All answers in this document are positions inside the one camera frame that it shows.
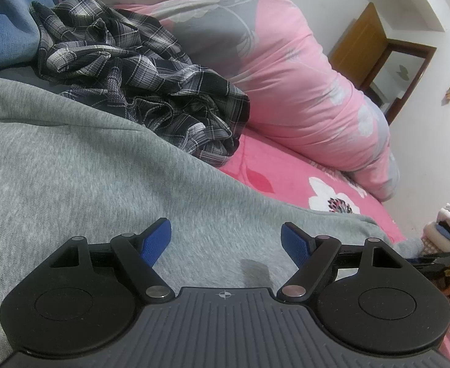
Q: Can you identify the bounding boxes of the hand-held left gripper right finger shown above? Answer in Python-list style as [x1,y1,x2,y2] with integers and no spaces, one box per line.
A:
[277,221,402,302]

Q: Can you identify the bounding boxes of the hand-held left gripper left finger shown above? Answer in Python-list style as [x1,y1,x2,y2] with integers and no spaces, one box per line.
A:
[50,218,174,300]

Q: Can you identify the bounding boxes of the grey sweatshirt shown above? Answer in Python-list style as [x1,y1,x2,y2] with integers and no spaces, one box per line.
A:
[0,67,425,368]

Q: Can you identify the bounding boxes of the houndstooth folded cloth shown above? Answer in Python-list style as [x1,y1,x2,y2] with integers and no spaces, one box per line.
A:
[422,233,450,254]

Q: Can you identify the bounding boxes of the pink flower bed blanket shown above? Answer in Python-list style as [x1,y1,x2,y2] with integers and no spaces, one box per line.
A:
[217,126,450,368]

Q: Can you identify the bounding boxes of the black white plaid shirt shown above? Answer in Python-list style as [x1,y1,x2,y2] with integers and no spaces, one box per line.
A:
[29,0,250,167]

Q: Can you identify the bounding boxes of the pink floral quilt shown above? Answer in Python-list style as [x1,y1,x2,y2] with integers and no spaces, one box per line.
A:
[83,0,400,202]

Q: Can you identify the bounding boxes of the blue garment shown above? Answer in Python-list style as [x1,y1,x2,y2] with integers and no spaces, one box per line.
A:
[0,0,57,75]

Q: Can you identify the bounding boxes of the brown wooden door frame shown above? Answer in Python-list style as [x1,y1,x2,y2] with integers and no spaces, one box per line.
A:
[363,38,438,125]

